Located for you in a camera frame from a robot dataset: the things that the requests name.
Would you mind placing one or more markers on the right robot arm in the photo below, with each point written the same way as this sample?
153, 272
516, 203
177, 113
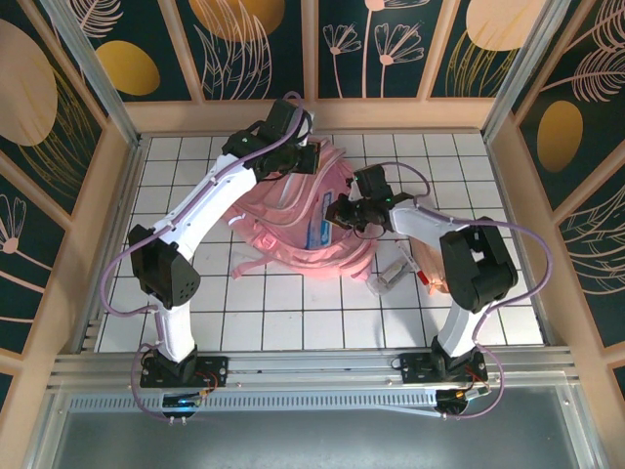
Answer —
478, 268

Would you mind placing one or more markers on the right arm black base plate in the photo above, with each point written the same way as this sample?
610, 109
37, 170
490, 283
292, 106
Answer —
415, 369

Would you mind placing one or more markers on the aluminium mounting rail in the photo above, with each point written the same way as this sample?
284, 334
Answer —
303, 364

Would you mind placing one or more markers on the aluminium frame post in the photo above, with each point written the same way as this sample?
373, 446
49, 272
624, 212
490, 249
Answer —
520, 73
93, 68

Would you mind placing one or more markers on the blue white ruler set pack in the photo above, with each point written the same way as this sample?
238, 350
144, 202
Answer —
317, 229

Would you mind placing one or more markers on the grey metal sheet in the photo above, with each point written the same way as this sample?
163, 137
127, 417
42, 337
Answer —
312, 439

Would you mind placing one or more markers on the pink school backpack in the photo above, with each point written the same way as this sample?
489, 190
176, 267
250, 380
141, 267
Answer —
293, 254

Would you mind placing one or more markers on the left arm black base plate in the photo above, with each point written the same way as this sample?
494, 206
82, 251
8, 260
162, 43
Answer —
215, 371

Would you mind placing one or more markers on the aluminium side rail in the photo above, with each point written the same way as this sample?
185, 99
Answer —
128, 185
500, 185

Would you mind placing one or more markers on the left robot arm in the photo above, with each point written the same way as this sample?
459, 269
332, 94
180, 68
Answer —
166, 268

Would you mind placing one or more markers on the white red-capped glue stick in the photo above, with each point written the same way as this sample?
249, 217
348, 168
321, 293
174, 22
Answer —
407, 256

